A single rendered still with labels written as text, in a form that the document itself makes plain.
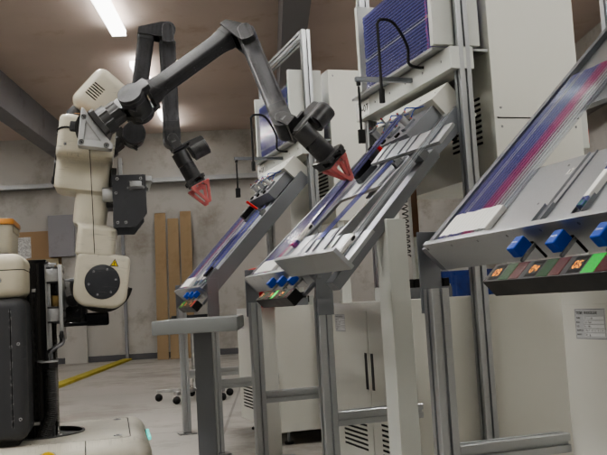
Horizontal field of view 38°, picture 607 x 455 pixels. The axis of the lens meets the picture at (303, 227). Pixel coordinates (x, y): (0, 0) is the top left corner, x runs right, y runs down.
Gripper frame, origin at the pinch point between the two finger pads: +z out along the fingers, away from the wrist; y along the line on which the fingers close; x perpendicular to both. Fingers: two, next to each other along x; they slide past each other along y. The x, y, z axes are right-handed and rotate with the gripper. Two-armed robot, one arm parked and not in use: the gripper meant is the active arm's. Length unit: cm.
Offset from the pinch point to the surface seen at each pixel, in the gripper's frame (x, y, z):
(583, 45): -507, 455, 236
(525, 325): -11, 8, 76
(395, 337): 29.5, -14.6, 31.6
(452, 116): -44.9, 10.7, 16.7
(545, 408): 5, 7, 96
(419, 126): -36.7, 15.7, 11.9
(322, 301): 27.3, 11.5, 19.2
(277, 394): 40, 84, 53
